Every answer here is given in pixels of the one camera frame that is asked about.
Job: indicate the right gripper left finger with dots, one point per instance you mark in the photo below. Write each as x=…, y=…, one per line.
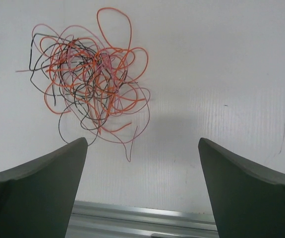
x=37, y=197

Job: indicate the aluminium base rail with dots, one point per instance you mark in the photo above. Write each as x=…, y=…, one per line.
x=97, y=220

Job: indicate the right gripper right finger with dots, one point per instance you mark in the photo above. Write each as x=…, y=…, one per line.
x=247, y=199

